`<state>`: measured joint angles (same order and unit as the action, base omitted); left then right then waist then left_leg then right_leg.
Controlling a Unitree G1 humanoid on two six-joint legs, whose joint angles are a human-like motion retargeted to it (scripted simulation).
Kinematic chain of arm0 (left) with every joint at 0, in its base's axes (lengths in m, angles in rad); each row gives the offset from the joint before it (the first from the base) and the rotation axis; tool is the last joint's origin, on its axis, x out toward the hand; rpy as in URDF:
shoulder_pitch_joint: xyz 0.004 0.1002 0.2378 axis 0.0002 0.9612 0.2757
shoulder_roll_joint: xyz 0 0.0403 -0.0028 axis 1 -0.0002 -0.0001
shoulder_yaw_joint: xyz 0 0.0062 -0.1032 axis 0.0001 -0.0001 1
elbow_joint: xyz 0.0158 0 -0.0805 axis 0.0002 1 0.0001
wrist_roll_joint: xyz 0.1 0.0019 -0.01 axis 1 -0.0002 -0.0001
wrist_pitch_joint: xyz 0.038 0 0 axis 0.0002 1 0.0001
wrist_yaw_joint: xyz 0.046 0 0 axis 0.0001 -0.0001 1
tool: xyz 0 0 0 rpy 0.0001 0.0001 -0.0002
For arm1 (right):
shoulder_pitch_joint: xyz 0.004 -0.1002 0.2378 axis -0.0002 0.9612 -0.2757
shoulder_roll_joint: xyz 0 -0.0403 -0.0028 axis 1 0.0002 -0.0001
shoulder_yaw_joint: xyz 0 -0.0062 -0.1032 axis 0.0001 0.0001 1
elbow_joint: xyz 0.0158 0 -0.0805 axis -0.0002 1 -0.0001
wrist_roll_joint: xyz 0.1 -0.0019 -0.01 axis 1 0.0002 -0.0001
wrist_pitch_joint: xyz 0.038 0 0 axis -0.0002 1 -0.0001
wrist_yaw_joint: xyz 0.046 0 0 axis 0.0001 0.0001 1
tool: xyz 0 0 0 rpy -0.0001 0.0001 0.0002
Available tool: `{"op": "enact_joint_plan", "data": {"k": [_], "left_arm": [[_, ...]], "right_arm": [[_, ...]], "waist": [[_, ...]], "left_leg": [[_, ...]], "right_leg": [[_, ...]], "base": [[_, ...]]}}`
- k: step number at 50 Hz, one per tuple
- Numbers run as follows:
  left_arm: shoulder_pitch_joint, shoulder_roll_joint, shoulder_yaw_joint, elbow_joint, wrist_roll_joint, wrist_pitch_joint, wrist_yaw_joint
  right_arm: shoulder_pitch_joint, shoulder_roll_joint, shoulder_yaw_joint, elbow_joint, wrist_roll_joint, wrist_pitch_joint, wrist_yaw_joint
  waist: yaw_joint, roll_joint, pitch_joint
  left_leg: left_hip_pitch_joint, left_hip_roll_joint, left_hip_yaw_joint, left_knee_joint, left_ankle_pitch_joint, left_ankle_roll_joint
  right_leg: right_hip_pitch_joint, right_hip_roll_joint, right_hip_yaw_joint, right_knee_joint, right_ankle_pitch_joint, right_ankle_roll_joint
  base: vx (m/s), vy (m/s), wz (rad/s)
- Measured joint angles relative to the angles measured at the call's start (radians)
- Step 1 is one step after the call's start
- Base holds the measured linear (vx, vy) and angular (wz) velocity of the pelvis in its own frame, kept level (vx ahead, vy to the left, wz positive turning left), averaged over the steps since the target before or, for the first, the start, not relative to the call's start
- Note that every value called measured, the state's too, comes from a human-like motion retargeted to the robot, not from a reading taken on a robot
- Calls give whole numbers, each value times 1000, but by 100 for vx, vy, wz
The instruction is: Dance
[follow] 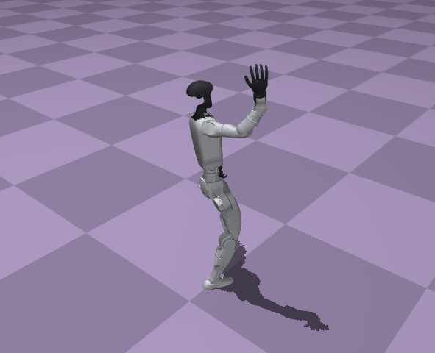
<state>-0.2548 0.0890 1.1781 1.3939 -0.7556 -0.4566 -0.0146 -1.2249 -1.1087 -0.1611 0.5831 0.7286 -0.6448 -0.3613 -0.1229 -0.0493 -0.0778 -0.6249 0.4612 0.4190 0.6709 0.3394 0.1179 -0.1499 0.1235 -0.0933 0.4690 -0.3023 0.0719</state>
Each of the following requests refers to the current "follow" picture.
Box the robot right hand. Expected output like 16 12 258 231
244 64 268 103

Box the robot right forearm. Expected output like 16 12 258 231
237 97 267 135

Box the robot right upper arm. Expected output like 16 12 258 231
202 121 253 138

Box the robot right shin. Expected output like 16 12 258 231
210 238 238 283

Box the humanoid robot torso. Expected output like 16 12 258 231
189 113 224 201

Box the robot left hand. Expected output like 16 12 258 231
218 166 227 179

